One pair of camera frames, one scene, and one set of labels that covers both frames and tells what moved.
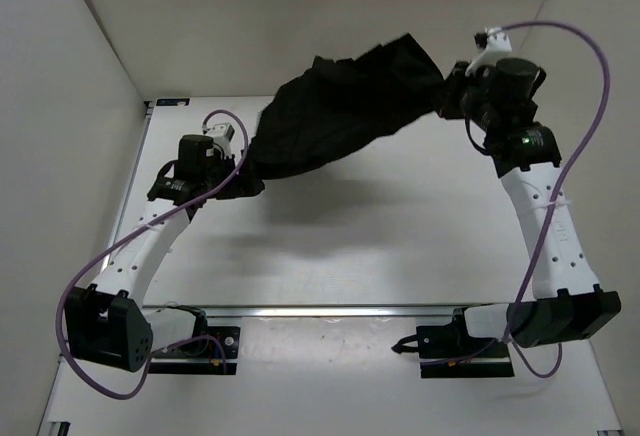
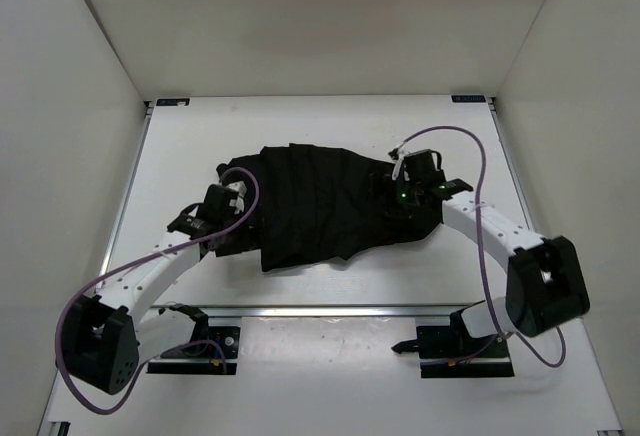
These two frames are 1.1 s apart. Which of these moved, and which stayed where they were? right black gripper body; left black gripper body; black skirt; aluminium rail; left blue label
Moved: right black gripper body; left black gripper body; black skirt
Stayed: aluminium rail; left blue label
